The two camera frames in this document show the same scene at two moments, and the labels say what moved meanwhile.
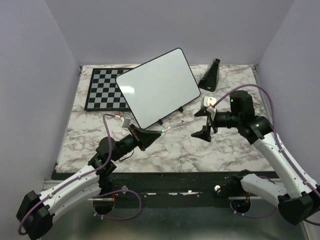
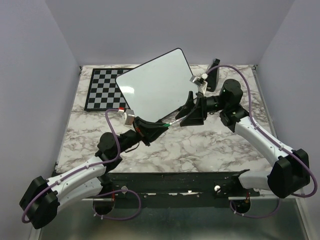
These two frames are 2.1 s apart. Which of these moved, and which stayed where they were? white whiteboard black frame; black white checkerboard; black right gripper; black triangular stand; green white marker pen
Moved: green white marker pen; black right gripper
Stayed: black white checkerboard; white whiteboard black frame; black triangular stand
